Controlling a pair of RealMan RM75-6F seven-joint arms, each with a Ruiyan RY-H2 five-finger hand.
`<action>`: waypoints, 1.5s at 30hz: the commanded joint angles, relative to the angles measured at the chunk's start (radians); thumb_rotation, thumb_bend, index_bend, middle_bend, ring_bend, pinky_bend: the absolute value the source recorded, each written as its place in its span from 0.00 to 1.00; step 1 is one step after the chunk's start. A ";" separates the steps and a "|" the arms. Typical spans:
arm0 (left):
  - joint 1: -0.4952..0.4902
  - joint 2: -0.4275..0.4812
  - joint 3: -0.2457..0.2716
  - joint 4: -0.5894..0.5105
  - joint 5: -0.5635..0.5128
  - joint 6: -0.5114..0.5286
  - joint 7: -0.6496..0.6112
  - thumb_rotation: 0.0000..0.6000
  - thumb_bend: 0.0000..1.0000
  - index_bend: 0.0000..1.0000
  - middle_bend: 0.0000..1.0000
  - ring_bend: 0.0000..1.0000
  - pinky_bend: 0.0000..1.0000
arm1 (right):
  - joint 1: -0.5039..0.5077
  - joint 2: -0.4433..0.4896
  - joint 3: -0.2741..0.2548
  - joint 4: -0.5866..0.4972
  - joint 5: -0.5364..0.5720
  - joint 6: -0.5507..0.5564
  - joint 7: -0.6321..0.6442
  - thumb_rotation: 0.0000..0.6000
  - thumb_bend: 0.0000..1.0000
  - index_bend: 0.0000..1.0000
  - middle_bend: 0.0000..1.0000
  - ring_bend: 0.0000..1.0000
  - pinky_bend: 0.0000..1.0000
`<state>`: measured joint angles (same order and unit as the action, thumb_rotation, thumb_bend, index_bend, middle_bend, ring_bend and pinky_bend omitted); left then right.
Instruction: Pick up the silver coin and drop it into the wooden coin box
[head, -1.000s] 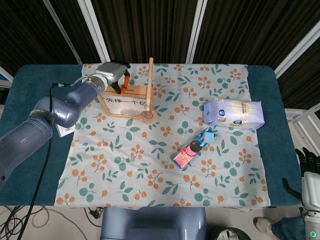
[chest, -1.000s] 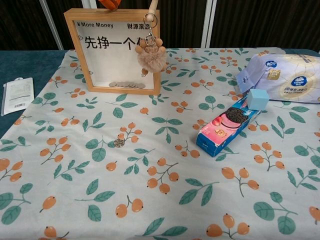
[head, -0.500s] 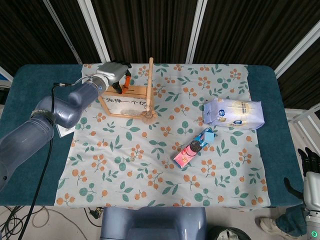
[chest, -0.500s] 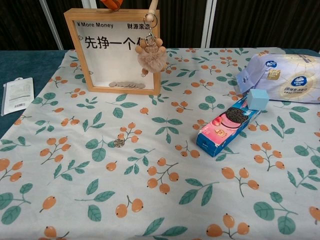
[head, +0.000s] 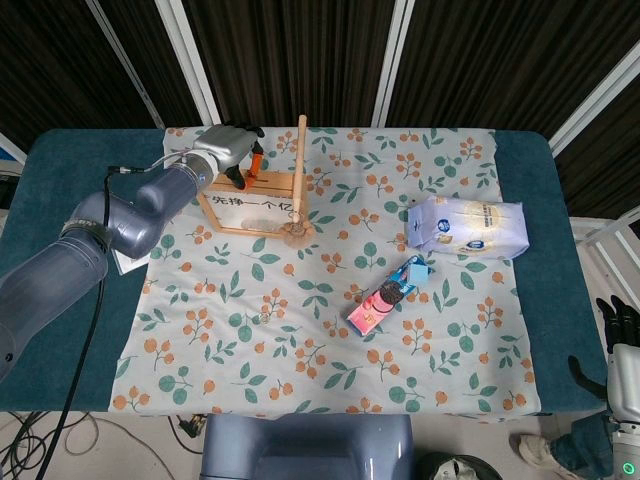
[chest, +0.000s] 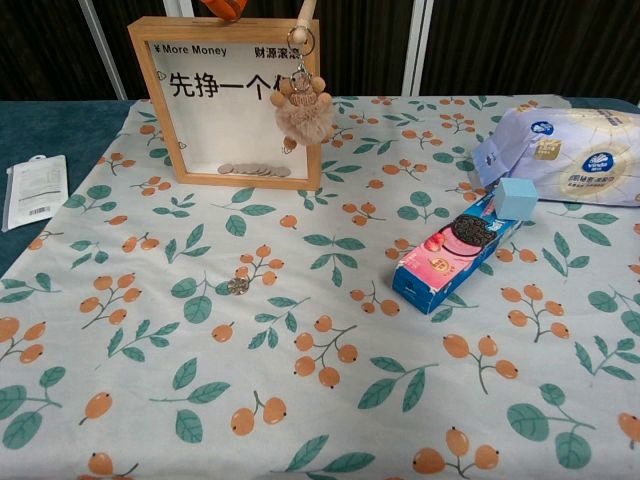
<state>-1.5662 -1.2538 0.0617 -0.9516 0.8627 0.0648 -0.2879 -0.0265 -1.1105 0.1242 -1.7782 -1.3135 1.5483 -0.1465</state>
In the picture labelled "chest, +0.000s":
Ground white flat plastic package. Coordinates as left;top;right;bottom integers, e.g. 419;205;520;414
2;154;69;232

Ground fluffy beige pompom keychain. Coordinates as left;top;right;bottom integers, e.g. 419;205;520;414
269;24;334;155

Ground wooden coin bank box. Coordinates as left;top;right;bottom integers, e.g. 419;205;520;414
127;16;322;192

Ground floral printed tablecloth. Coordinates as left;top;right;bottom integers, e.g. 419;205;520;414
0;94;640;480

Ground light blue cube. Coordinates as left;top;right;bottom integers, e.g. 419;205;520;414
493;177;540;221

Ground dark ribbed partition panel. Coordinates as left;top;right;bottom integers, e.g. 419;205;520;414
172;0;416;97
0;0;121;101
97;0;169;99
424;0;640;101

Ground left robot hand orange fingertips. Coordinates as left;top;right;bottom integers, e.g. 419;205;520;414
199;0;249;22

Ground white purple snack bag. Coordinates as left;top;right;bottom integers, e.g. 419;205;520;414
472;104;640;207

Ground pink blue cookie box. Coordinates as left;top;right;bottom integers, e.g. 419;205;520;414
391;192;525;315

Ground coins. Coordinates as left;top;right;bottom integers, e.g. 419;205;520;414
217;162;291;179

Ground thin grey partition post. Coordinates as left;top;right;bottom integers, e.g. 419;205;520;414
77;0;129;100

